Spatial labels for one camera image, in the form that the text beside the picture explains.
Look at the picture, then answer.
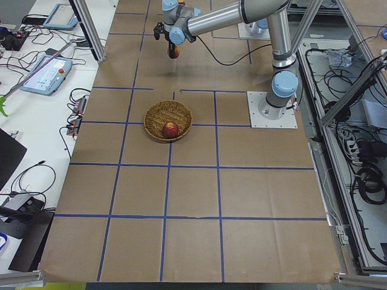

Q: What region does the red yellow apple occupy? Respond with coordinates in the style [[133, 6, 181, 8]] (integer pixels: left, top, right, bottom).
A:
[[167, 46, 180, 59]]

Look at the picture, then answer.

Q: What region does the blue teach pendant far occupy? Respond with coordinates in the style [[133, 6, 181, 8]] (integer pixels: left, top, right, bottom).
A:
[[42, 4, 78, 30]]

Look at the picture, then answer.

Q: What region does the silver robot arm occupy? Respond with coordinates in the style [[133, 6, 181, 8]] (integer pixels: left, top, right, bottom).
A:
[[154, 0, 299, 120], [249, 18, 268, 34]]

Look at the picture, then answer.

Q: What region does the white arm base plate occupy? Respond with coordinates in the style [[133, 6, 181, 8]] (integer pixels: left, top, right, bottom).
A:
[[238, 18, 270, 40], [247, 91, 298, 129]]

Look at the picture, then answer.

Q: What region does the orange black adapter box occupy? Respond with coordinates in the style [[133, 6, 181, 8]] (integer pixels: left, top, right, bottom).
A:
[[71, 96, 87, 114], [66, 118, 82, 137]]

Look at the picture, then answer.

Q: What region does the dark red apple in basket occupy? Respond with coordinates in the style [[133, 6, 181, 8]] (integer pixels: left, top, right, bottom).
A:
[[162, 121, 179, 139]]

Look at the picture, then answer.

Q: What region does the green handled reacher stick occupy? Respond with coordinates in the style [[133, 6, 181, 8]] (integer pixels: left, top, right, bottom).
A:
[[1, 39, 76, 117]]

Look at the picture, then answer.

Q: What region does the aluminium frame strut right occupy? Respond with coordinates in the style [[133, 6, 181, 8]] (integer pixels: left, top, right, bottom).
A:
[[320, 53, 386, 127]]

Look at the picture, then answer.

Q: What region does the brown wicker basket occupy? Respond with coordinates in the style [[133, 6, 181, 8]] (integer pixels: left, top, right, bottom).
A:
[[143, 100, 193, 143]]

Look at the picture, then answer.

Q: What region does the orange black adapter box upper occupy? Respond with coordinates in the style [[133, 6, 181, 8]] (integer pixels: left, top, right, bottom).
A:
[[71, 96, 87, 114]]

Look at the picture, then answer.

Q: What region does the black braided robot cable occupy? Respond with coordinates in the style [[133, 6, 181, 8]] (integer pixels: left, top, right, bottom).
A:
[[196, 34, 273, 66]]

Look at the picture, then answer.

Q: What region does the blue teach pendant near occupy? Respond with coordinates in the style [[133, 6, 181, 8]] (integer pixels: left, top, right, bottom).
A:
[[20, 57, 73, 95]]

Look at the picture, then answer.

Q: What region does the orange black adapter box lower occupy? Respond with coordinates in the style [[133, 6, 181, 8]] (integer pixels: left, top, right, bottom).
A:
[[66, 118, 82, 137]]

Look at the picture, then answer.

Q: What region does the aluminium frame post left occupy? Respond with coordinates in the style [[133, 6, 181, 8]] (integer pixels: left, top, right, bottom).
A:
[[69, 0, 106, 63]]

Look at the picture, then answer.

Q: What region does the blue teach pendant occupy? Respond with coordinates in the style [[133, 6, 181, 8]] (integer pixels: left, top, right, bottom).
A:
[[42, 4, 78, 30], [20, 57, 73, 95]]

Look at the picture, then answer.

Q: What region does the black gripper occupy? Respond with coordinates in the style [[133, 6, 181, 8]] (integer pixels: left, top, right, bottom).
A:
[[153, 22, 176, 51]]

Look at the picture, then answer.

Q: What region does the black laptop corner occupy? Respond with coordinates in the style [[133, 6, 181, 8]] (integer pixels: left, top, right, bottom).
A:
[[0, 129, 27, 189]]

